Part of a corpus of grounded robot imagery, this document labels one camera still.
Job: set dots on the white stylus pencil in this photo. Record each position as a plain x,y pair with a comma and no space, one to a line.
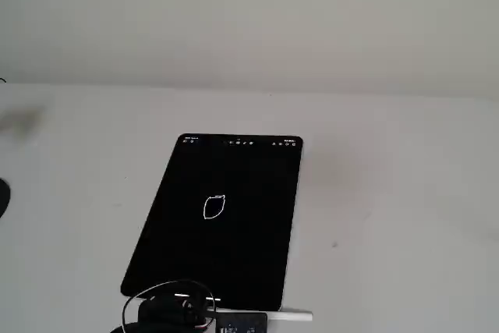
292,316

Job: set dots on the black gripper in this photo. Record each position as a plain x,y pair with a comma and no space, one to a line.
164,308

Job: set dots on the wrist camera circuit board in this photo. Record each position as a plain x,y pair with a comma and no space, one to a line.
241,323

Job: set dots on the silver tablet with black screen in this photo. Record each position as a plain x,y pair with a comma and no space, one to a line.
234,239

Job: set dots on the black round object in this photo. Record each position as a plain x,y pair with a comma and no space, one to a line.
4,196

